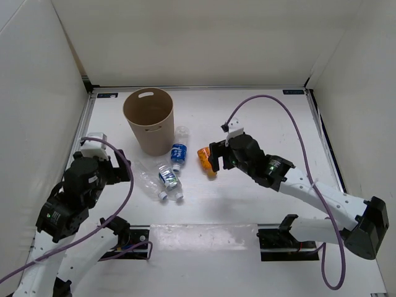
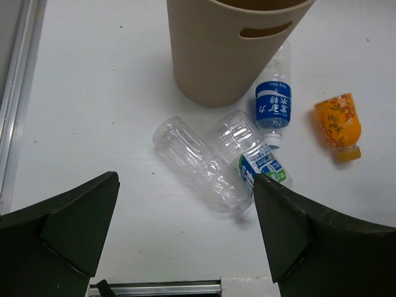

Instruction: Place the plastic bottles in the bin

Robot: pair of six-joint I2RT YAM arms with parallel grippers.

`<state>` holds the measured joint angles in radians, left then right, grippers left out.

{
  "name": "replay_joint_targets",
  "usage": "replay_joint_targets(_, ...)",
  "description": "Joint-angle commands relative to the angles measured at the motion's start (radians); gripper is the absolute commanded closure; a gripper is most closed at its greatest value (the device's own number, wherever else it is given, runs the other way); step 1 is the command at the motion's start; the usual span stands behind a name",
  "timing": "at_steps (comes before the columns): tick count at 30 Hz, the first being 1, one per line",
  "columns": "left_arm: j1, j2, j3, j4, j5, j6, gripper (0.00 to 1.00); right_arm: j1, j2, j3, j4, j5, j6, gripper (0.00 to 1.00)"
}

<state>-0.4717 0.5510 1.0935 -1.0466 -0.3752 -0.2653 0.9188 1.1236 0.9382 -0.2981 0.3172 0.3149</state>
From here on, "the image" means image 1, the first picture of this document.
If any orange plastic bottle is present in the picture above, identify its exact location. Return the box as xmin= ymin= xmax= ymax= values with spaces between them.
xmin=197 ymin=147 xmax=217 ymax=179

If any blue label plastic bottle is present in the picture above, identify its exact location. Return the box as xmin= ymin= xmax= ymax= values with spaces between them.
xmin=170 ymin=126 xmax=189 ymax=173

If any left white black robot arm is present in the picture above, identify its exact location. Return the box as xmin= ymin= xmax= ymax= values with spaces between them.
xmin=13 ymin=148 xmax=132 ymax=296

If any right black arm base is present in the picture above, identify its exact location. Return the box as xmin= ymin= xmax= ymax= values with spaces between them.
xmin=256 ymin=228 xmax=319 ymax=262

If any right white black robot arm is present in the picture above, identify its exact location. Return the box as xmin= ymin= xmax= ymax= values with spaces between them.
xmin=209 ymin=133 xmax=389 ymax=260

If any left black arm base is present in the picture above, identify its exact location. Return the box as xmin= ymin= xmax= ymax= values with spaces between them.
xmin=100 ymin=225 xmax=150 ymax=260

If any tan cylindrical waste bin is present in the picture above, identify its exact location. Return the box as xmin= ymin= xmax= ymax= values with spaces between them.
xmin=123 ymin=87 xmax=174 ymax=157

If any green blue label bottle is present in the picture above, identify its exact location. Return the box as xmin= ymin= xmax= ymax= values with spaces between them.
xmin=155 ymin=160 xmax=184 ymax=200

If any clear unlabelled plastic bottle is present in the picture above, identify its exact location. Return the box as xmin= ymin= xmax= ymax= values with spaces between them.
xmin=131 ymin=160 xmax=168 ymax=201

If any right blue corner sticker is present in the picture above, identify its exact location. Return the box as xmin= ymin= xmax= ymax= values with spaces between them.
xmin=282 ymin=89 xmax=305 ymax=95

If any blue corner sticker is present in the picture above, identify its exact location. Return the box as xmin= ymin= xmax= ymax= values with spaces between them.
xmin=282 ymin=89 xmax=305 ymax=95
xmin=97 ymin=93 xmax=118 ymax=98

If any left blue corner sticker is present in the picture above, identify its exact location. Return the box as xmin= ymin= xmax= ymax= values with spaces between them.
xmin=97 ymin=93 xmax=118 ymax=98

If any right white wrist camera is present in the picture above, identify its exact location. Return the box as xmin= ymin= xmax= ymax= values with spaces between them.
xmin=221 ymin=118 xmax=244 ymax=147

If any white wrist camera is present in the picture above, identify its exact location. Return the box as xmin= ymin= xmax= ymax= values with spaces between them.
xmin=221 ymin=118 xmax=244 ymax=147
xmin=80 ymin=132 xmax=109 ymax=161

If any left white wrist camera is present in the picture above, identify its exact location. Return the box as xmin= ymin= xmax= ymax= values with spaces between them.
xmin=80 ymin=132 xmax=109 ymax=161

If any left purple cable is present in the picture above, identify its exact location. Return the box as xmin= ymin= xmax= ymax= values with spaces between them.
xmin=0 ymin=138 xmax=153 ymax=286

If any left aluminium frame rail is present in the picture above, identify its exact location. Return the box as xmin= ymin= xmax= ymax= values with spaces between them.
xmin=67 ymin=92 xmax=95 ymax=166

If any aluminium frame rail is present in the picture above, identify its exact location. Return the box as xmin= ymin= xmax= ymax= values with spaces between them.
xmin=305 ymin=88 xmax=356 ymax=223
xmin=67 ymin=92 xmax=95 ymax=166

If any right aluminium frame rail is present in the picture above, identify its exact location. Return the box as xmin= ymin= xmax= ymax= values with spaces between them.
xmin=305 ymin=88 xmax=356 ymax=223

